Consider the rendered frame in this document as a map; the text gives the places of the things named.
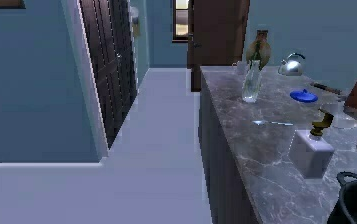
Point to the white soap dispenser bottle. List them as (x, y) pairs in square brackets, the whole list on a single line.
[(311, 153)]

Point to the clear glass bottle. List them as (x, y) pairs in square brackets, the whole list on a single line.
[(251, 83)]

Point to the framed wall picture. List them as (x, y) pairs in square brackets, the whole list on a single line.
[(4, 3)]

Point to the small clear glass cup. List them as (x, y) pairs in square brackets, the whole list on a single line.
[(241, 67)]

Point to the silver knife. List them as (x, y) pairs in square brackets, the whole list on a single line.
[(272, 123)]

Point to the window with dark frame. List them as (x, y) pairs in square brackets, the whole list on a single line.
[(181, 20)]

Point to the blue round lid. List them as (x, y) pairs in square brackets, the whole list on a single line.
[(303, 96)]

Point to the grey marble counter cabinet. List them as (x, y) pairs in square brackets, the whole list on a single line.
[(269, 150)]

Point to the black pot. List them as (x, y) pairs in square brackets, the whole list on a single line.
[(352, 203)]

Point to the dark brown slatted door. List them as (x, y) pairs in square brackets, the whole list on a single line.
[(111, 70)]

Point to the brown wooden room door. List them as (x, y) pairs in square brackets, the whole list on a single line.
[(216, 33)]

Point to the silver kettle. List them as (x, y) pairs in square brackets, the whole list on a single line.
[(292, 66)]

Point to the brown and green vase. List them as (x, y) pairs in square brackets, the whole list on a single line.
[(258, 50)]

